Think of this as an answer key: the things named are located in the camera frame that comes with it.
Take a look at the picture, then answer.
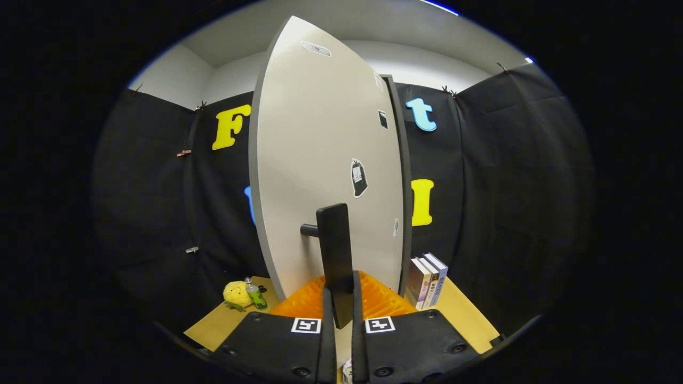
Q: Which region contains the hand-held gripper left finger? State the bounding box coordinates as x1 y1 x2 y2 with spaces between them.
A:
212 275 338 384

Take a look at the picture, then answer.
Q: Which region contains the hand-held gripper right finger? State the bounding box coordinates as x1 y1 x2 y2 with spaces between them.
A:
351 269 482 384

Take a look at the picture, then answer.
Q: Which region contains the black door handle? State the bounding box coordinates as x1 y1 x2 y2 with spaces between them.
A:
300 203 356 330

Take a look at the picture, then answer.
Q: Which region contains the grey shoe cabinet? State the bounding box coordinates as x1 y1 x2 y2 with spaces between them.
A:
380 74 415 297

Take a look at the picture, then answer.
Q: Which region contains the beige shoe cabinet door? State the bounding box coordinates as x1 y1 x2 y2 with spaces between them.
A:
248 15 406 300

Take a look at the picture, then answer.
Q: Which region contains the green bottle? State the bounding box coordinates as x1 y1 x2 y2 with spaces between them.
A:
244 277 268 310

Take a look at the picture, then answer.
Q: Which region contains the brown book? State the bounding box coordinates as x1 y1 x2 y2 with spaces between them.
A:
406 258 432 310

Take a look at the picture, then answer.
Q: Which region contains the striped spine book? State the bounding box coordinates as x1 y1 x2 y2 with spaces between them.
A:
418 256 440 309

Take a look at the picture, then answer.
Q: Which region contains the yellow plush toy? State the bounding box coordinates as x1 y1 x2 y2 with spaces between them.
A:
223 281 254 313

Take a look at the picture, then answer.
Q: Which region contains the white book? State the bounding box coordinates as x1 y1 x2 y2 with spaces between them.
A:
423 252 449 307

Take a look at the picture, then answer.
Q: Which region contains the black backdrop cloth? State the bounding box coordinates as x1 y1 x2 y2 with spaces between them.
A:
91 63 595 337

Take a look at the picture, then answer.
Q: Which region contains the long ceiling light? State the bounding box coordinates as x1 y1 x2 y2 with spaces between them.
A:
419 0 460 16

